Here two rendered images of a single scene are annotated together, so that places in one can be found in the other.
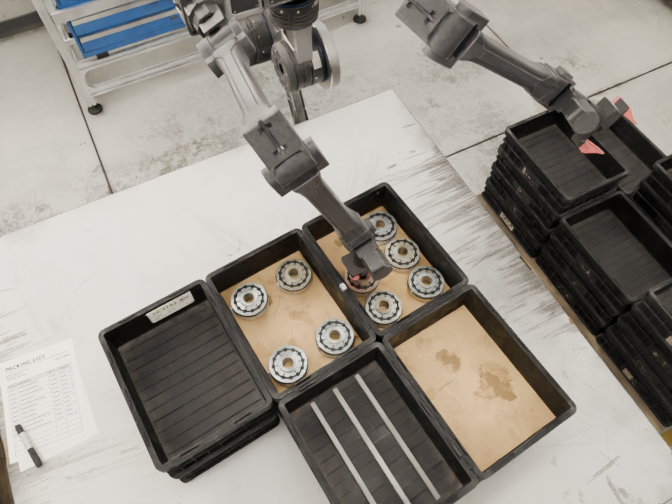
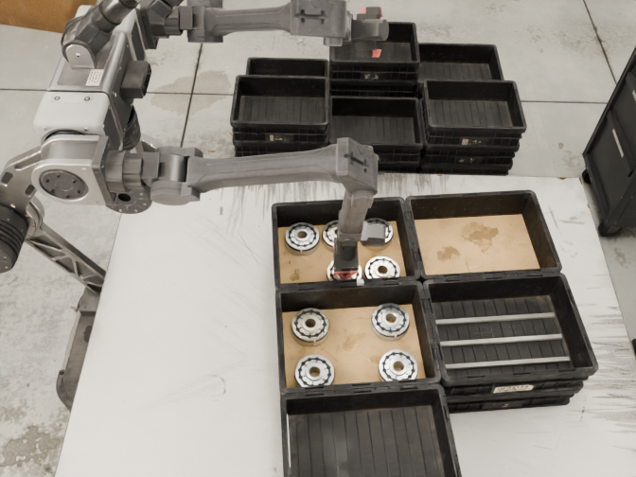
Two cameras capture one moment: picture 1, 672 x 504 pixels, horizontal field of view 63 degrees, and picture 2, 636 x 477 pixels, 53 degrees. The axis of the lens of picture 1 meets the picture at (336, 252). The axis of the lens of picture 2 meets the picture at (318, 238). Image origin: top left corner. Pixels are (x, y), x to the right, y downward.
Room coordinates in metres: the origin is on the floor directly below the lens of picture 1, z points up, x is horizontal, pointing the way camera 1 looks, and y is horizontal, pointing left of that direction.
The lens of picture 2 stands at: (0.33, 0.88, 2.40)
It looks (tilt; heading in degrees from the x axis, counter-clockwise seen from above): 53 degrees down; 296
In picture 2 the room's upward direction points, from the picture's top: 1 degrees clockwise
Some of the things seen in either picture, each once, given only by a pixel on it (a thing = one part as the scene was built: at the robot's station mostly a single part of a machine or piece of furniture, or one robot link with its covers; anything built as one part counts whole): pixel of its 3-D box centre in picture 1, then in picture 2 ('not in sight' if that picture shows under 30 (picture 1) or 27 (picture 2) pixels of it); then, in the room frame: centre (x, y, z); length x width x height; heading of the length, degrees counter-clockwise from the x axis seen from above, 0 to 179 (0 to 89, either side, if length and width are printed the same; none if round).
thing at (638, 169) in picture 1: (610, 166); (287, 96); (1.56, -1.26, 0.26); 0.40 x 0.30 x 0.23; 26
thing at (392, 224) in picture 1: (380, 225); (302, 236); (0.88, -0.13, 0.86); 0.10 x 0.10 x 0.01
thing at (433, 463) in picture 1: (373, 446); (501, 335); (0.24, -0.08, 0.87); 0.40 x 0.30 x 0.11; 32
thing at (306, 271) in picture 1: (293, 274); (309, 324); (0.72, 0.12, 0.86); 0.10 x 0.10 x 0.01
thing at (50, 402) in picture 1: (43, 400); not in sight; (0.41, 0.83, 0.70); 0.33 x 0.23 x 0.01; 26
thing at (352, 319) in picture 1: (289, 316); (353, 344); (0.59, 0.13, 0.87); 0.40 x 0.30 x 0.11; 32
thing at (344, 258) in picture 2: (363, 255); (346, 248); (0.71, -0.07, 0.98); 0.10 x 0.07 x 0.07; 118
